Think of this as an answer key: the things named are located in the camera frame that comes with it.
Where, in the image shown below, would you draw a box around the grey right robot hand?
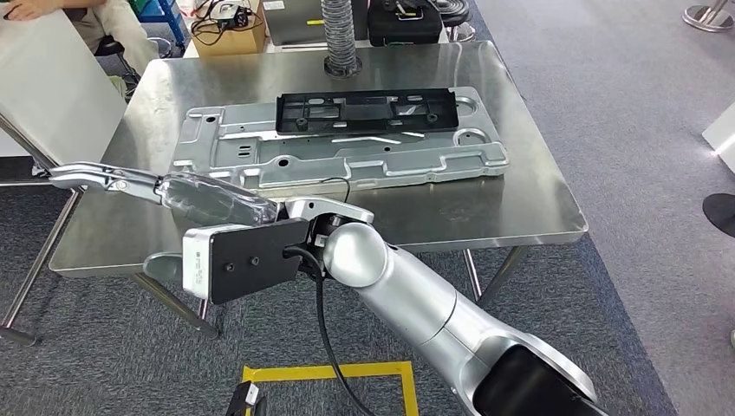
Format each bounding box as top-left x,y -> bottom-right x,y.
49,161 -> 283,283

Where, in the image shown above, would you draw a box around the black plastic car part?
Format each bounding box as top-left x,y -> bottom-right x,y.
275,88 -> 460,137

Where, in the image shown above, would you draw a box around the small black white robot part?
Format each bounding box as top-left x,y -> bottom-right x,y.
224,381 -> 263,416

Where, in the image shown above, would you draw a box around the stainless steel workbench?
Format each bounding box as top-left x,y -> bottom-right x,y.
49,40 -> 589,341

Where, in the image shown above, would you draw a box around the cardboard box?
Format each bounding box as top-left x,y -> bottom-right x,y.
190,0 -> 268,58

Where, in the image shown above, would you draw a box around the stamped grey metal panel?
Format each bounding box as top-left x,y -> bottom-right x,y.
169,86 -> 511,194

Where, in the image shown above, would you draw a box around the black chair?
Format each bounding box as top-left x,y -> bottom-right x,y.
93,35 -> 142,98

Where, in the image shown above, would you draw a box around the black power adapter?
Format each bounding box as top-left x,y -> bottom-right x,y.
215,3 -> 251,29

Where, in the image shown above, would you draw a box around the blue metal cart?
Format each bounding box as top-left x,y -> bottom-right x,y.
128,0 -> 188,50

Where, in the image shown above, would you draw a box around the grey flat equipment case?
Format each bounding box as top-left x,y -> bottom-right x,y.
263,0 -> 370,47

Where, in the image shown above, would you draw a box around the seated person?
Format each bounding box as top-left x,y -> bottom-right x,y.
0,0 -> 160,77

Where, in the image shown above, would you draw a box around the white board panel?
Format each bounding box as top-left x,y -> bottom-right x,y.
0,8 -> 128,169

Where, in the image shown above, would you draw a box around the yellow floor tape square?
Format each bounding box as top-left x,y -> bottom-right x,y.
241,361 -> 420,416

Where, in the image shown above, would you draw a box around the black tool case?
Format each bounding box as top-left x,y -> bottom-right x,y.
367,0 -> 445,48

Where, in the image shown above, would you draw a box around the black round stool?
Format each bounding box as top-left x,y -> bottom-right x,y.
436,0 -> 478,43

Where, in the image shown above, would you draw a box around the white display counter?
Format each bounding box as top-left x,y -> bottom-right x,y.
701,103 -> 735,173

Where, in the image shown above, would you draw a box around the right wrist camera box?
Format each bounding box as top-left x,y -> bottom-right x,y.
182,218 -> 311,306

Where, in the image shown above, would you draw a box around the thin black wire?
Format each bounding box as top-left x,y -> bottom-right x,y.
318,176 -> 352,203

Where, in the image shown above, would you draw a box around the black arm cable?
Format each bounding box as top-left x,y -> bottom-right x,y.
283,245 -> 379,416

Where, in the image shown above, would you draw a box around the tangled black cables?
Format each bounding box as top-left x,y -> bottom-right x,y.
190,0 -> 266,47

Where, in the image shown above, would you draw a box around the steel side table frame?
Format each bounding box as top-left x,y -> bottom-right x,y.
0,112 -> 82,347

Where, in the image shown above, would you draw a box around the grey corrugated hose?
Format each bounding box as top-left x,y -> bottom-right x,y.
320,0 -> 364,79

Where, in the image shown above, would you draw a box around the black stanchion post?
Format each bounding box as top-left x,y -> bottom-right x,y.
702,193 -> 735,240

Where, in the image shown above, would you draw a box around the chrome stanchion post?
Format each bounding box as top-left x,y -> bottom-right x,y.
681,0 -> 735,33

